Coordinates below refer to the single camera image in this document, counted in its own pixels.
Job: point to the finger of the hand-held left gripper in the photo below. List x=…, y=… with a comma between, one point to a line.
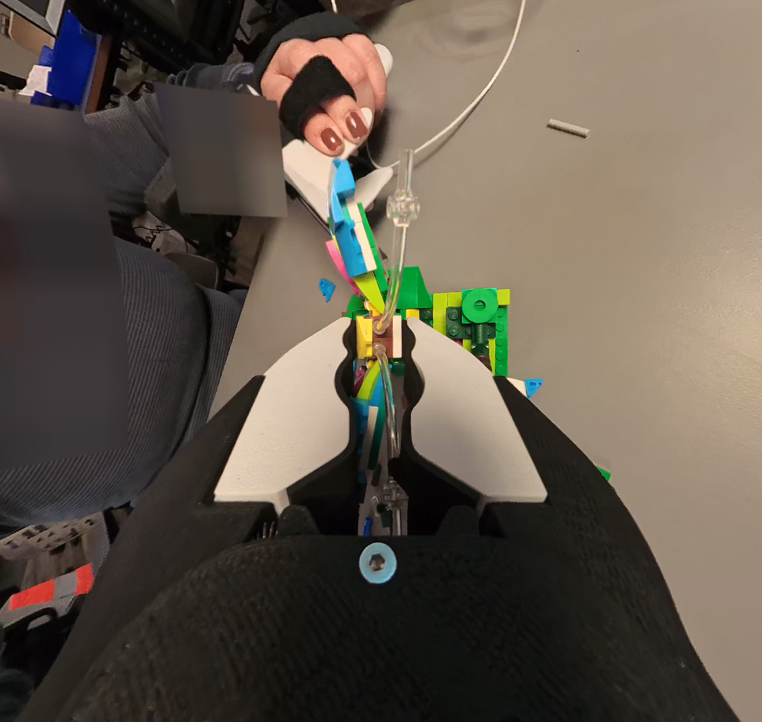
x=303, y=168
x=372, y=185

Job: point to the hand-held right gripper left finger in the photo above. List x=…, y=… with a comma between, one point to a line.
x=286, y=430

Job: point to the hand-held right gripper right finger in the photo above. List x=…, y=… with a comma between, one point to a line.
x=470, y=430

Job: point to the colourful lego model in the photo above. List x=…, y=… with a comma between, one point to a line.
x=446, y=305

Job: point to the white blue-tipped lego piece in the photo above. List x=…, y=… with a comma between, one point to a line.
x=533, y=388

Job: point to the small blue lego piece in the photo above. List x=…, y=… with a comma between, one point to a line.
x=327, y=291

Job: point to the small green lego piece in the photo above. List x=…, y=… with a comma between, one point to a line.
x=604, y=473

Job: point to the person's left hand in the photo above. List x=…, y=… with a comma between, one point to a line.
x=363, y=73

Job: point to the person's grey knit sweater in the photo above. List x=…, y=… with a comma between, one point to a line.
x=178, y=347

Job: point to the small grey bar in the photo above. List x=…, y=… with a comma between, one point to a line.
x=568, y=128

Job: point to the blue storage bin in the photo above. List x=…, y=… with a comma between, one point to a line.
x=71, y=61

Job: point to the red and grey object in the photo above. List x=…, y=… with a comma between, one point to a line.
x=53, y=585

